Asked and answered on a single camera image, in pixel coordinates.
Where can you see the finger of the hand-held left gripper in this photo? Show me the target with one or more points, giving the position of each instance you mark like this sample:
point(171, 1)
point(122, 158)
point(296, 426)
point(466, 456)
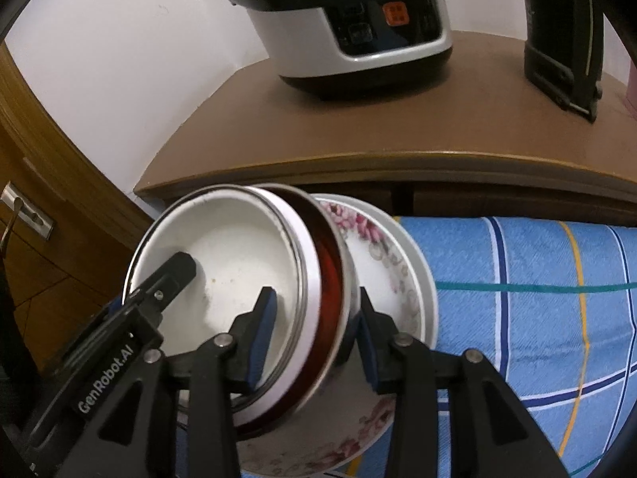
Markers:
point(181, 266)
point(115, 304)

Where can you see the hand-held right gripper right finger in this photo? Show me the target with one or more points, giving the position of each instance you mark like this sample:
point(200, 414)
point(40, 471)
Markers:
point(368, 363)

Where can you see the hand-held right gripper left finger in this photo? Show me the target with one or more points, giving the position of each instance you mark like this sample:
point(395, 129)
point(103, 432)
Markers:
point(266, 338)

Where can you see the white enamel cup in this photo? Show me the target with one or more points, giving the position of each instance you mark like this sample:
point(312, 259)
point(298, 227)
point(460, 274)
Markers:
point(224, 249)

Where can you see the white plate with pink flowers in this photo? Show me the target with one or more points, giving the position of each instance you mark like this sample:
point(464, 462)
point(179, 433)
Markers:
point(383, 259)

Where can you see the brown wooden door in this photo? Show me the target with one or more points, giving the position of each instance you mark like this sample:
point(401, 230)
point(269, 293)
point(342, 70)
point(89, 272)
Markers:
point(50, 279)

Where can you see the blue plaid cloth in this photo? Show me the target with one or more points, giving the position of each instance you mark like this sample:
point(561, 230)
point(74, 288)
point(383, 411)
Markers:
point(522, 333)

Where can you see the brown wooden cabinet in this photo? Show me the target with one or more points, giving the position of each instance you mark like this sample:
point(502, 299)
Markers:
point(398, 124)

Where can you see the white rice cooker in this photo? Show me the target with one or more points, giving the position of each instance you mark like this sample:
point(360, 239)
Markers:
point(298, 35)

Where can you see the black thermos flask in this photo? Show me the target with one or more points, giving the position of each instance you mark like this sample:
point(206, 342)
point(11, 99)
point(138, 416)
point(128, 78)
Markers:
point(552, 20)

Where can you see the wooden door frame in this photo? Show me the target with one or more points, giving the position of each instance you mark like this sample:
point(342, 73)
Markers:
point(74, 159)

